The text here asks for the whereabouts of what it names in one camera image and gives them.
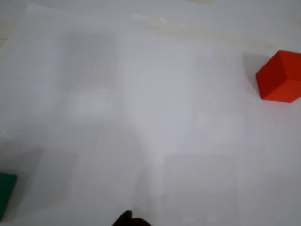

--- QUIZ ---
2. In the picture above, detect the teal blue cube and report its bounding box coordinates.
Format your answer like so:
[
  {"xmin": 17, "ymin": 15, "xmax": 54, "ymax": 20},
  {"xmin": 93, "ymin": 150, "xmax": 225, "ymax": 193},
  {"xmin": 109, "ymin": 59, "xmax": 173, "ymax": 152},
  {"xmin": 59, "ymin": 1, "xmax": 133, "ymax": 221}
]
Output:
[{"xmin": 0, "ymin": 172, "xmax": 19, "ymax": 221}]

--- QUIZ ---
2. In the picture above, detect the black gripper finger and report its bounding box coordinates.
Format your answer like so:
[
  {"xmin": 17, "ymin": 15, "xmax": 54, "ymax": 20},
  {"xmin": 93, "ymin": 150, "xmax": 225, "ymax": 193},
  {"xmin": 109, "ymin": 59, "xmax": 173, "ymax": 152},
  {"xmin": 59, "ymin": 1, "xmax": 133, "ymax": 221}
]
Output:
[
  {"xmin": 112, "ymin": 210, "xmax": 133, "ymax": 226},
  {"xmin": 131, "ymin": 218, "xmax": 155, "ymax": 226}
]

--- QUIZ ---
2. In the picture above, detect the red cube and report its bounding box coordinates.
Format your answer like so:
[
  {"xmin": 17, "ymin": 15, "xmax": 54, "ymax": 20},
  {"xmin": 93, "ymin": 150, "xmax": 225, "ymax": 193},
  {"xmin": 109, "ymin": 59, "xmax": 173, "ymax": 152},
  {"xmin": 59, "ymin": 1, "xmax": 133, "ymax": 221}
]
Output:
[{"xmin": 255, "ymin": 50, "xmax": 301, "ymax": 104}]

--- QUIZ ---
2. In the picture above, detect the white paper sheet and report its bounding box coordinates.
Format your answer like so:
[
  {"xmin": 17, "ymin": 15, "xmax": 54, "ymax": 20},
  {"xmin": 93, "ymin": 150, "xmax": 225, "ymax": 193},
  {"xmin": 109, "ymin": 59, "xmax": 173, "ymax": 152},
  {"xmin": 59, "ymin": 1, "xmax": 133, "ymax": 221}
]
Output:
[{"xmin": 0, "ymin": 14, "xmax": 301, "ymax": 226}]

